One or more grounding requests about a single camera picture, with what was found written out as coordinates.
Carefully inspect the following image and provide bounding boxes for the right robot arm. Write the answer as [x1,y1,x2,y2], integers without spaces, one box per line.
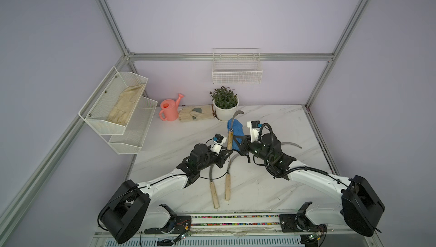
[233,133,386,237]

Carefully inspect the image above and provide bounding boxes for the sickle with wooden handle middle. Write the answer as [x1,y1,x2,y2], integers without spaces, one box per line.
[225,154,239,201]

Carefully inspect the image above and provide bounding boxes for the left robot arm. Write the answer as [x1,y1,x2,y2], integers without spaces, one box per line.
[97,144,233,244]

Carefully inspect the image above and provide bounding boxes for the green potted plant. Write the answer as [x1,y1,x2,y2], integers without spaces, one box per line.
[210,86,238,110]

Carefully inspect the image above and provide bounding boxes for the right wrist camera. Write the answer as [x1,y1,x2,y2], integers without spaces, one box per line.
[247,121,262,143]

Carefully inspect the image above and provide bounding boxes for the beige work glove on table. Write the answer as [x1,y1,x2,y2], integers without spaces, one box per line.
[178,105,215,122]

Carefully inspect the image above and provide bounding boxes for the blue fluffy rag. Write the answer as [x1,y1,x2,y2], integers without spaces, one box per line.
[232,119,245,151]

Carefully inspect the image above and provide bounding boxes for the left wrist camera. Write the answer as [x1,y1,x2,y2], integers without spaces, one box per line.
[211,133,227,154]

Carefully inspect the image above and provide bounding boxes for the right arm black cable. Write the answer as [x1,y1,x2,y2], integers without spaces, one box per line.
[251,123,352,190]

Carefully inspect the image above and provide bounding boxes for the white plant pot with saucer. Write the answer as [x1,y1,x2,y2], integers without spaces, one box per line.
[212,97,240,122]

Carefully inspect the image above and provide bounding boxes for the white wire wall basket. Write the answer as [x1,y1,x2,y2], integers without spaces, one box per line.
[212,48,263,85]

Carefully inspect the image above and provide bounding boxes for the white mesh upper shelf basket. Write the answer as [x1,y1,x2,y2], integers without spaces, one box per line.
[78,67,148,135]

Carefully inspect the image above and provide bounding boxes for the white mesh shelf basket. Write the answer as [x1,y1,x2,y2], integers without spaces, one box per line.
[109,97,157,155]
[78,67,148,135]

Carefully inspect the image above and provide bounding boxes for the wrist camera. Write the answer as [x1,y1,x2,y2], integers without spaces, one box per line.
[247,121,262,143]
[211,133,227,154]

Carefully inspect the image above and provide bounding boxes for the aluminium frame profile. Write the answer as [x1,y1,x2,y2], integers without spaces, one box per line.
[0,0,386,227]

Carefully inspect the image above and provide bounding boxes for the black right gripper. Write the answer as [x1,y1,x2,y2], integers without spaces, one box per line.
[233,134,273,164]

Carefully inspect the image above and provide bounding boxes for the white mesh lower shelf basket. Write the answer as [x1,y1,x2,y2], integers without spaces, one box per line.
[109,97,157,155]

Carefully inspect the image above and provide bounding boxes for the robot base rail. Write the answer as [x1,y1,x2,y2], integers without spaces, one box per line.
[90,211,375,247]

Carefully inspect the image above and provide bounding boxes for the sickle with wooden handle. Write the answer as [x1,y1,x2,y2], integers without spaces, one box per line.
[281,141,302,149]
[227,110,245,150]
[225,154,239,201]
[209,165,220,209]

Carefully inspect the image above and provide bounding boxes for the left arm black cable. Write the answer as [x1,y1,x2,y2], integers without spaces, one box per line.
[97,137,229,232]

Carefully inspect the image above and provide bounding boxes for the pink watering can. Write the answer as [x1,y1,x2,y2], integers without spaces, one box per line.
[159,93,184,122]

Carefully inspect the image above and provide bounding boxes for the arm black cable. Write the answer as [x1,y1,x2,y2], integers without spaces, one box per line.
[97,137,229,232]
[251,123,352,190]

